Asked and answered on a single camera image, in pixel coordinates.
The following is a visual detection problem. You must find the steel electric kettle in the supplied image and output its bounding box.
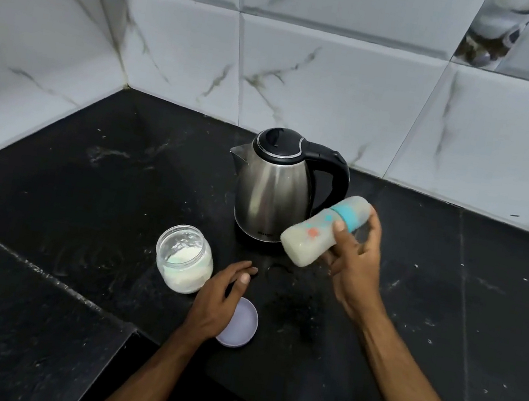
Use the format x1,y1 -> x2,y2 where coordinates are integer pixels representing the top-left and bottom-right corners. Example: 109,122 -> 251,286
216,120 -> 357,254

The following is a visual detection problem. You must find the teal bottle nipple ring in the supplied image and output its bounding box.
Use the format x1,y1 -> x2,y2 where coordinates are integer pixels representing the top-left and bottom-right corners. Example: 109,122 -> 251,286
327,202 -> 368,236

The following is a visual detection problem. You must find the person's left forearm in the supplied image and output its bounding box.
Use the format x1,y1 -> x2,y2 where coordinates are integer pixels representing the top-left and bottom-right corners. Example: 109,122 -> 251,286
92,318 -> 207,401

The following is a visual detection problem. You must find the person's right hand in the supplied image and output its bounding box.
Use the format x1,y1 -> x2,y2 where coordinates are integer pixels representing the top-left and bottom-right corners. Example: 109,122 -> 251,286
314,201 -> 401,327

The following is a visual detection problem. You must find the white jar lid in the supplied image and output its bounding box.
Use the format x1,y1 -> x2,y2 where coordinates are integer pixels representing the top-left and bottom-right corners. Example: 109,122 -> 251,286
213,294 -> 263,352

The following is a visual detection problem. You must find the clear dome bottle cap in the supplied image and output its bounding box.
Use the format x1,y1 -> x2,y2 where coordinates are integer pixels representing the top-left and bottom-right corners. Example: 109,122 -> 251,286
341,194 -> 377,225

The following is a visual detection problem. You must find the person's left hand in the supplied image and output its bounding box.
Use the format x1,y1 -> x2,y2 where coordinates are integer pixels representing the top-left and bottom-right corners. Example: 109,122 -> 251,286
176,251 -> 261,356

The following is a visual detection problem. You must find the glass jar of white powder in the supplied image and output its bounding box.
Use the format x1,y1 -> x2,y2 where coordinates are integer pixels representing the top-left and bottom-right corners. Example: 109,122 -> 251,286
149,221 -> 220,299

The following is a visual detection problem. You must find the clear baby bottle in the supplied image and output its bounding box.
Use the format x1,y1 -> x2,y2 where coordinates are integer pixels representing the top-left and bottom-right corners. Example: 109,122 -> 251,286
276,201 -> 351,275

